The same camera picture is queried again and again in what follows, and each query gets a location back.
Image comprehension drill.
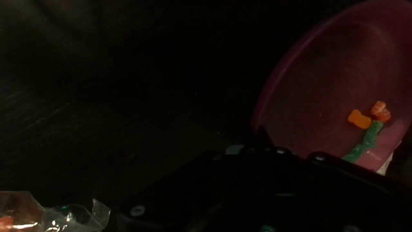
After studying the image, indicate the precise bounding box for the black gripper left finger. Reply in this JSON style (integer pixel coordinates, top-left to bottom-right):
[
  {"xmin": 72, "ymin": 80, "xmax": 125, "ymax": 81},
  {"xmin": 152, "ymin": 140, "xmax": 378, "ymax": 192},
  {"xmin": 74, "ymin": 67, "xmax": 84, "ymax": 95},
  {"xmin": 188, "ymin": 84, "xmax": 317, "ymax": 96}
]
[{"xmin": 109, "ymin": 122, "xmax": 311, "ymax": 232}]

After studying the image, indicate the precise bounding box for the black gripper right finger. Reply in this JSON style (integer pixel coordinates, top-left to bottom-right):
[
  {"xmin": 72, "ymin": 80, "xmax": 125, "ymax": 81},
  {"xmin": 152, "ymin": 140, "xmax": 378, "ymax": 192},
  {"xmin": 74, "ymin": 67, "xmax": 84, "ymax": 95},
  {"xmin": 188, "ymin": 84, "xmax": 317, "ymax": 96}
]
[{"xmin": 307, "ymin": 136, "xmax": 412, "ymax": 232}]

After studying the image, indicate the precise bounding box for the orange gummy candy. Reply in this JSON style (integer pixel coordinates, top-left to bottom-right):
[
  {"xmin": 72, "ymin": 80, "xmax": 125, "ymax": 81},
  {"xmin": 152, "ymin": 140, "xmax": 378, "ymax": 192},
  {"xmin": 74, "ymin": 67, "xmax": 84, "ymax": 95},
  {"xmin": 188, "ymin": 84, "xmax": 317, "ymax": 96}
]
[{"xmin": 347, "ymin": 108, "xmax": 374, "ymax": 130}]

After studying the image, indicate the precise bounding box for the red-orange gummy candy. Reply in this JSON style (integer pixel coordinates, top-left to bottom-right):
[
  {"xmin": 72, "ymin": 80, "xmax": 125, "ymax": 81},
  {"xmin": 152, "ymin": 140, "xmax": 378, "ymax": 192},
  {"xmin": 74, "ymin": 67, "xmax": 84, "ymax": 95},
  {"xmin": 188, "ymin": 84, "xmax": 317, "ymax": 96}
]
[{"xmin": 370, "ymin": 99, "xmax": 393, "ymax": 125}]

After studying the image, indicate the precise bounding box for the clear candy bag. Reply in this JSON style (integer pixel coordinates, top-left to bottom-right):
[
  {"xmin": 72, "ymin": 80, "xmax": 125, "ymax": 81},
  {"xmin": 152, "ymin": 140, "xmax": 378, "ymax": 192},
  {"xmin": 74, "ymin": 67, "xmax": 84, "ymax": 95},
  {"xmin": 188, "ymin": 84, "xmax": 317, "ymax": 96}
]
[{"xmin": 0, "ymin": 189, "xmax": 112, "ymax": 232}]

